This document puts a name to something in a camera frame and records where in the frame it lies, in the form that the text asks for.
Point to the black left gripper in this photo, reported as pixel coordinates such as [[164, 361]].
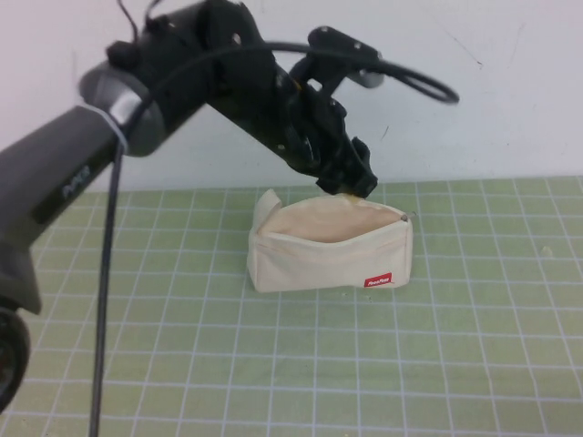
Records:
[[319, 132]]

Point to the cream canvas pencil case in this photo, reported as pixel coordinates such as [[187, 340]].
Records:
[[319, 268]]

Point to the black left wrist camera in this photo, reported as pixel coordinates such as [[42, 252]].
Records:
[[341, 43]]

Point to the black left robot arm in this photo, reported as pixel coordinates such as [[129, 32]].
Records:
[[45, 173]]

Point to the small beige eraser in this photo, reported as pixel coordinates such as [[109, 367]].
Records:
[[353, 197]]

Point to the white zip tie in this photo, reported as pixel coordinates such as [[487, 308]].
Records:
[[117, 129]]

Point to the green grid cutting mat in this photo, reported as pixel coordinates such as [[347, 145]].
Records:
[[410, 364]]

